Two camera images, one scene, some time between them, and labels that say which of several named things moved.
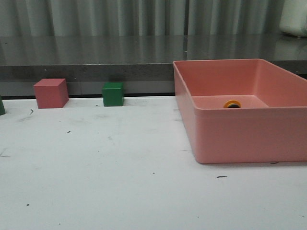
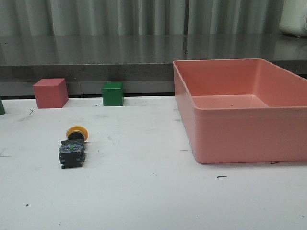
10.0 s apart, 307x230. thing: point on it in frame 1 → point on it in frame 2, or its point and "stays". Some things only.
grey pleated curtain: [140, 17] stays
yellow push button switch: [232, 103] → [71, 152]
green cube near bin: [112, 93] stays
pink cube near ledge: [51, 93] stays
